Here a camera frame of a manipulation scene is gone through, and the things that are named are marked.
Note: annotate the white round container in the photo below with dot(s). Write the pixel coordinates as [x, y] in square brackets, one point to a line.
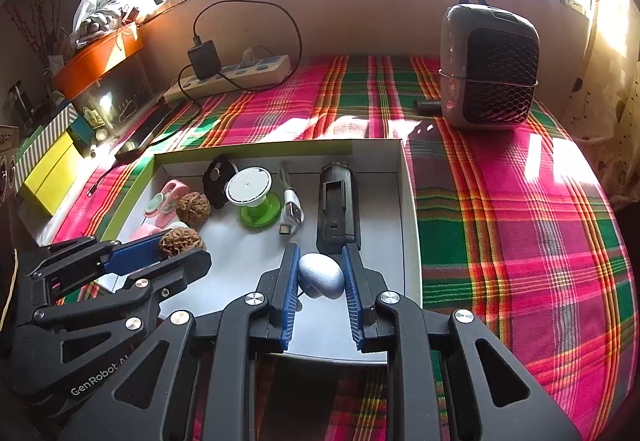
[174, 225]

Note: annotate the black heater plug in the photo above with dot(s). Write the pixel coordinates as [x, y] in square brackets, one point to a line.
[426, 107]

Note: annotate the black rectangular charger case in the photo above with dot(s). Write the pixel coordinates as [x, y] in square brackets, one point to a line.
[335, 206]

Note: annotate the brown walnut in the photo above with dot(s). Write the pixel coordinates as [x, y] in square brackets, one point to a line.
[182, 241]
[192, 208]

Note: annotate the green spool white top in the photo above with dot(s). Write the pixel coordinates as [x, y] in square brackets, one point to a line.
[247, 186]

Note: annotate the cream power strip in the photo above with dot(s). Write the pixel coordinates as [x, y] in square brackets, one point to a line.
[250, 71]

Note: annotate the white plug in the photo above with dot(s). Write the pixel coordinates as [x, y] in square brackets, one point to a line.
[251, 56]

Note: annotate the black charger adapter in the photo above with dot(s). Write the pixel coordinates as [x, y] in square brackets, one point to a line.
[204, 58]

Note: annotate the pale egg-shaped object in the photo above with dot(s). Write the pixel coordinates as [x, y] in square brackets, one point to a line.
[322, 273]

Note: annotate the grey heater black mesh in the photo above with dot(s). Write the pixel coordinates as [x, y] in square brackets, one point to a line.
[495, 71]

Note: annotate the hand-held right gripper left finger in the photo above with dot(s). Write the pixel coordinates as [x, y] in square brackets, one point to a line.
[289, 301]

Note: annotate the pink green plaid blanket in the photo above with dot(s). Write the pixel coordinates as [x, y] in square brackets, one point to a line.
[500, 221]

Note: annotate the yellow box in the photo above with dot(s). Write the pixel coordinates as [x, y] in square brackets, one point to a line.
[50, 176]

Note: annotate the pink clip square green pad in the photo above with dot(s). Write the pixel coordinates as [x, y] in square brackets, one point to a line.
[145, 231]

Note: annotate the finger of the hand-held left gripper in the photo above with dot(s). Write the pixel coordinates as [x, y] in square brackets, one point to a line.
[180, 271]
[135, 253]

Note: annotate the black phone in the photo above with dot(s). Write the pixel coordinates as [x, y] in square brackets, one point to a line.
[150, 131]

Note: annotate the green white striped box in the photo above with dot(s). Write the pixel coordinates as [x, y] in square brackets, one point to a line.
[45, 131]

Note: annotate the black round disc silver buttons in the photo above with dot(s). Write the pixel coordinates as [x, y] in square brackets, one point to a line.
[215, 181]

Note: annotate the dried branches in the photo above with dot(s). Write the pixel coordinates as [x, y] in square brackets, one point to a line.
[40, 21]

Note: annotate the cream dotted curtain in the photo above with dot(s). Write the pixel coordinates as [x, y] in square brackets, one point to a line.
[610, 96]

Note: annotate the pink clip round green pad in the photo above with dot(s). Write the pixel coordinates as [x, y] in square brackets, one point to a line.
[172, 188]

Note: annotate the orange tray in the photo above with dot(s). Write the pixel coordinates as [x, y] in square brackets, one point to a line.
[95, 63]

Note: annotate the shallow green white cardboard box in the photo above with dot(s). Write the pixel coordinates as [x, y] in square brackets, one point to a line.
[240, 266]

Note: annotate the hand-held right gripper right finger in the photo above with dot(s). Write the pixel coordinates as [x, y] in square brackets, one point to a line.
[352, 301]

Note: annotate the crumpled plastic bag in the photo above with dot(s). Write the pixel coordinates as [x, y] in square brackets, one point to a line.
[97, 8]

